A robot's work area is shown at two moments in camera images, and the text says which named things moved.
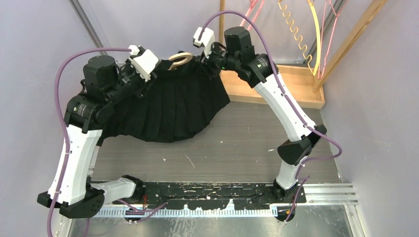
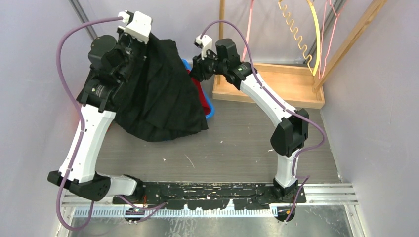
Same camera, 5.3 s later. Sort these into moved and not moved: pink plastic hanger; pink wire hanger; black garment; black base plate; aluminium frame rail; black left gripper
Moved: black left gripper; pink plastic hanger; black garment
Not moved: pink wire hanger; aluminium frame rail; black base plate
